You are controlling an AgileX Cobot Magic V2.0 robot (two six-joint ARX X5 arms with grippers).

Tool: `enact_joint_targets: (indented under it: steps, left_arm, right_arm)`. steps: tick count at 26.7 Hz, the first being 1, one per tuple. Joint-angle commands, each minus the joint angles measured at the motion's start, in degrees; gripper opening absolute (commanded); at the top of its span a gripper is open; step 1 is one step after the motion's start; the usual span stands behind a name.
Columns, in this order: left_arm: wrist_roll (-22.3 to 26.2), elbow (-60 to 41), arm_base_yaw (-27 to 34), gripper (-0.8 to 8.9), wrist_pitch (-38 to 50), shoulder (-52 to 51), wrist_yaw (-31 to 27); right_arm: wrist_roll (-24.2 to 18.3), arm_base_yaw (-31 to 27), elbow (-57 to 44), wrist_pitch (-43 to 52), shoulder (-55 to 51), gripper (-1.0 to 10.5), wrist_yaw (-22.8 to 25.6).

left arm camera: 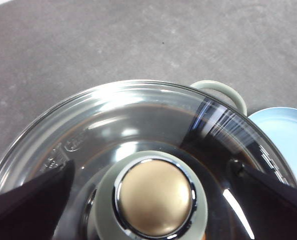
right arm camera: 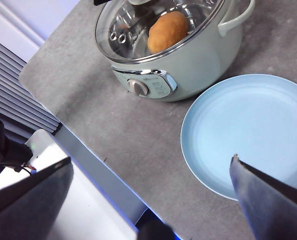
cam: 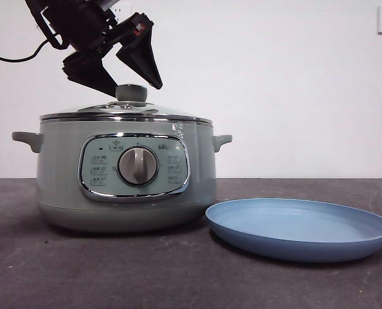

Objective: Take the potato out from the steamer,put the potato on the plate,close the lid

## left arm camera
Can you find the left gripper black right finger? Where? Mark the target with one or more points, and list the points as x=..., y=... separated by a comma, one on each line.
x=276, y=212

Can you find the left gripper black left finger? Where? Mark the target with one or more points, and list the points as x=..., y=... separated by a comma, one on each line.
x=26, y=212

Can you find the glass lid with green knob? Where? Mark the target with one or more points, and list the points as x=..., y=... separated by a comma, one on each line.
x=156, y=197

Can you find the blue round plate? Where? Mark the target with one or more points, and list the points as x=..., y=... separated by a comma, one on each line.
x=286, y=135

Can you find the pale green electric steamer pot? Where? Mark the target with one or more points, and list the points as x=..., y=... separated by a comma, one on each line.
x=237, y=98

